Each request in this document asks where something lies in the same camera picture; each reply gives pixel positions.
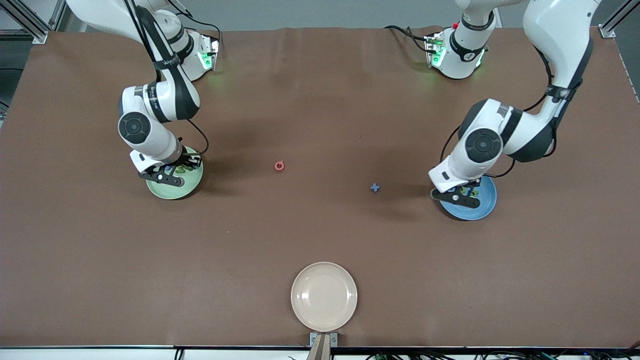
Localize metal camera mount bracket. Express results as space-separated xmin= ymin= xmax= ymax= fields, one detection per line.
xmin=309 ymin=332 xmax=339 ymax=360

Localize light green round plate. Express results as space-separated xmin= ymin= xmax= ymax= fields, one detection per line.
xmin=146 ymin=146 xmax=204 ymax=201

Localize black base power cable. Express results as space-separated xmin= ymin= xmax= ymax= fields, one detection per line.
xmin=384 ymin=25 xmax=433 ymax=53
xmin=172 ymin=12 xmax=222 ymax=46

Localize blue round plate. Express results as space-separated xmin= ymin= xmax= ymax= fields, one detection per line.
xmin=439 ymin=172 xmax=498 ymax=221

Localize cream round plate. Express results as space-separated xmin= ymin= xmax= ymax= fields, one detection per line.
xmin=291 ymin=261 xmax=358 ymax=333

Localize brown table mat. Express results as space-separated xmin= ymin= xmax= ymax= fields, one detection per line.
xmin=0 ymin=26 xmax=640 ymax=348

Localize aluminium frame post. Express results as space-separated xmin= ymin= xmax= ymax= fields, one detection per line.
xmin=598 ymin=0 xmax=640 ymax=38
xmin=0 ymin=0 xmax=51 ymax=45

